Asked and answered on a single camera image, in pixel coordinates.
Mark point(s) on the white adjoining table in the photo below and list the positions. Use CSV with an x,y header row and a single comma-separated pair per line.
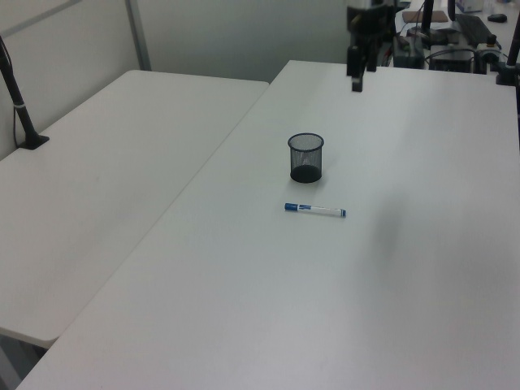
x,y
101,170

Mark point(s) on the dark green control box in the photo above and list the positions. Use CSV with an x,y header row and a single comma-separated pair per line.
x,y
408,50

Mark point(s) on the brown desk pad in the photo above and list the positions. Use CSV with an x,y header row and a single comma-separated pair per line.
x,y
412,16

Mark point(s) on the white and blue box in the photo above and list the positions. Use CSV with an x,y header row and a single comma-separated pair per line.
x,y
469,5

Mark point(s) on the black camera stand clamp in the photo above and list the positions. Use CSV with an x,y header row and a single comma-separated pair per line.
x,y
508,73

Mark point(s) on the black mesh pen cup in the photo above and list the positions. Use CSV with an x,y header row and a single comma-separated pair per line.
x,y
305,172

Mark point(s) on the grey emergency stop button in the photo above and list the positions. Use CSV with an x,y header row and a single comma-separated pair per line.
x,y
489,50

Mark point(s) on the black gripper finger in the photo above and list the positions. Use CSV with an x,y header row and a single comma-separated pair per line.
x,y
371,55
356,67

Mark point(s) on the grey metal partition post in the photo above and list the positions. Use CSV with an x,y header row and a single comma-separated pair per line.
x,y
139,36

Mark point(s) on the black computer mouse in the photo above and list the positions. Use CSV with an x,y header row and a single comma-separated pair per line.
x,y
497,17

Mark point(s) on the black keyboard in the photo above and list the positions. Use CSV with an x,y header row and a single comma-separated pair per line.
x,y
473,26

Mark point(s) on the black monitor stand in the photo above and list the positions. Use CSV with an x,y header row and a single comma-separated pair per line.
x,y
427,20

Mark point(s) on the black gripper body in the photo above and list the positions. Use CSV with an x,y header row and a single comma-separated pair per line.
x,y
367,22

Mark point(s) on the black camera stand pole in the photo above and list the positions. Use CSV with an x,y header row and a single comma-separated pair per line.
x,y
20,109

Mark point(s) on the blue and white marker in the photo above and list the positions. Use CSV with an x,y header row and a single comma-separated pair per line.
x,y
317,210

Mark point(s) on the black electronics box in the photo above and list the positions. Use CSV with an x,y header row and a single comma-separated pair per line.
x,y
451,57

